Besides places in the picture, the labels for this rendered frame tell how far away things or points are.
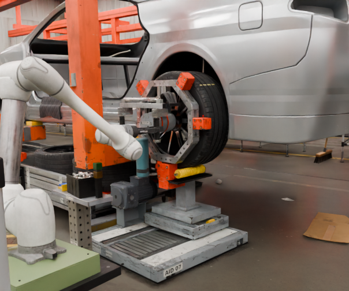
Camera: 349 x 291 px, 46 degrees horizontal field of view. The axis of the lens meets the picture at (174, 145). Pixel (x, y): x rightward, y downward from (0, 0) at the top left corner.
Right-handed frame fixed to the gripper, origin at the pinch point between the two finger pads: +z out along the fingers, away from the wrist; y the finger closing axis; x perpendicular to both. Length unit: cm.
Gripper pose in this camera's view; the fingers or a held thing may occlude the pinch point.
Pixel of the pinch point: (156, 129)
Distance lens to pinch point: 246.5
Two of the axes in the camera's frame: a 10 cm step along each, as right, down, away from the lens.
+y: 6.9, 0.8, -7.2
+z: 7.2, -1.1, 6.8
